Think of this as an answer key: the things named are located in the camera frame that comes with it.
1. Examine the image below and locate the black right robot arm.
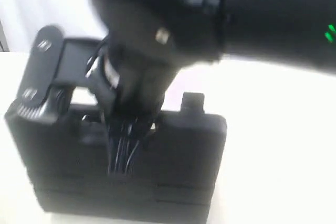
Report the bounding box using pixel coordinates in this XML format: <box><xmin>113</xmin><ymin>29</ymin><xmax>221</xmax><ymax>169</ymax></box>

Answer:
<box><xmin>91</xmin><ymin>0</ymin><xmax>335</xmax><ymax>173</ymax></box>

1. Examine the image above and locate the white backdrop curtain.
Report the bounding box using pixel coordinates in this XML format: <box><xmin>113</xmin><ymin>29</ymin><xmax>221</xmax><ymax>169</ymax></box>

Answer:
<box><xmin>1</xmin><ymin>0</ymin><xmax>107</xmax><ymax>52</ymax></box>

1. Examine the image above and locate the black plastic tool case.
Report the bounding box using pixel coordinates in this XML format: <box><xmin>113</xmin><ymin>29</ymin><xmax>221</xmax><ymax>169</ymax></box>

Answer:
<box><xmin>4</xmin><ymin>92</ymin><xmax>227</xmax><ymax>223</ymax></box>

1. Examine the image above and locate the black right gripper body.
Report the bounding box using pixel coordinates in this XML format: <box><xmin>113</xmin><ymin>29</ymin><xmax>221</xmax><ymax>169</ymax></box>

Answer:
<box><xmin>86</xmin><ymin>32</ymin><xmax>181</xmax><ymax>128</ymax></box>

